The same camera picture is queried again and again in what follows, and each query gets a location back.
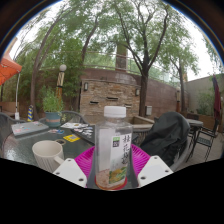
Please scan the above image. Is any clear bottle with white cap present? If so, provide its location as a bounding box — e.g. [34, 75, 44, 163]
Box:
[94, 105, 134, 190]

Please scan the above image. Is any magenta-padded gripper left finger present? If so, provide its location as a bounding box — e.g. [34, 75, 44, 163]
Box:
[52, 143, 98, 189]

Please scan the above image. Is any white ribbed mug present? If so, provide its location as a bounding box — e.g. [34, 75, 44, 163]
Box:
[31, 139, 66, 174]

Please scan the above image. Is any black metal chair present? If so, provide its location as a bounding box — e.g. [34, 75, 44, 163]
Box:
[189, 119, 222, 163]

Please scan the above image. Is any closed maroon umbrella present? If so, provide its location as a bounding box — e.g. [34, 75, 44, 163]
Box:
[211, 74, 223, 123]

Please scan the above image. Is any orange canopy tent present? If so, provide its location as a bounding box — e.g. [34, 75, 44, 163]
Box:
[0, 54, 23, 121]

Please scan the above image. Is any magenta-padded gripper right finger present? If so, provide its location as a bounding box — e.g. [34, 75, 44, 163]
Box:
[128, 143, 175, 189]

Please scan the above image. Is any yellow card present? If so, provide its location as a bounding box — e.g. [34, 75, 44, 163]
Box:
[63, 133, 82, 144]

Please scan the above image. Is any black jacket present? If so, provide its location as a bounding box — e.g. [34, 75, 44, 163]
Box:
[139, 111, 191, 168]

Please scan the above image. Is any lamp post with round globe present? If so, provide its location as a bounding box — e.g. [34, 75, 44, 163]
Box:
[54, 64, 68, 102]

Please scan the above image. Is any round dark patio table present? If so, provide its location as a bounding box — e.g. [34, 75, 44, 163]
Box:
[185, 117, 205, 136]

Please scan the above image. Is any blue and yellow striped cone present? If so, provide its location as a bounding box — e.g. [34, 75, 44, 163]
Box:
[27, 104, 35, 123]

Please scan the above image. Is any dark laptop with stickers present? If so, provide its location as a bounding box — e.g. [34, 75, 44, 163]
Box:
[59, 122, 98, 145]

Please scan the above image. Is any flat round red coaster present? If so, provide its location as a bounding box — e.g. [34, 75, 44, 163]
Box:
[94, 175, 129, 192]

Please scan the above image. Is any grey laptop with stickers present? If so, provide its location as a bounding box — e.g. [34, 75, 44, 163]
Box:
[10, 120, 50, 138]

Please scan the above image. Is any green plant in blue pot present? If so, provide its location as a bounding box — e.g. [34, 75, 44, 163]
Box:
[41, 87, 66, 129]

